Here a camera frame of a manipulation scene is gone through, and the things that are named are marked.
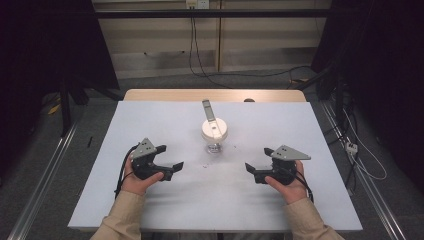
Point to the black horizontal bar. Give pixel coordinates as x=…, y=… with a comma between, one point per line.
x=213, y=13

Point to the person's left hand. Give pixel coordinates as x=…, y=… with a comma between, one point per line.
x=138, y=185

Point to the wooden table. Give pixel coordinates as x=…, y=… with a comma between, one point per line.
x=166, y=95

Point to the person's right hand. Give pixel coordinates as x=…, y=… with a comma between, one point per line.
x=291, y=191

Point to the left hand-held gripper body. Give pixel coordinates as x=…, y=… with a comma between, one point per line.
x=144, y=165

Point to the white wall socket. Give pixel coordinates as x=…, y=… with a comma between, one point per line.
x=197, y=3

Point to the small black floor object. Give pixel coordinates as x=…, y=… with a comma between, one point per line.
x=89, y=141

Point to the white power strip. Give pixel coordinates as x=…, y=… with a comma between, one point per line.
x=351, y=147

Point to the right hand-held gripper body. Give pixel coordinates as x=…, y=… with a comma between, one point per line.
x=283, y=166

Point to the metal floor rail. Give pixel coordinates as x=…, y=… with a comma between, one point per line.
x=43, y=181
x=370, y=190

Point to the white table board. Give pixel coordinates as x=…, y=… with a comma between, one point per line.
x=233, y=193

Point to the wooden wall post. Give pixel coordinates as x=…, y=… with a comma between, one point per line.
x=218, y=40

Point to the black metal stand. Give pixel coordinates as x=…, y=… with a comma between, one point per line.
x=66, y=106

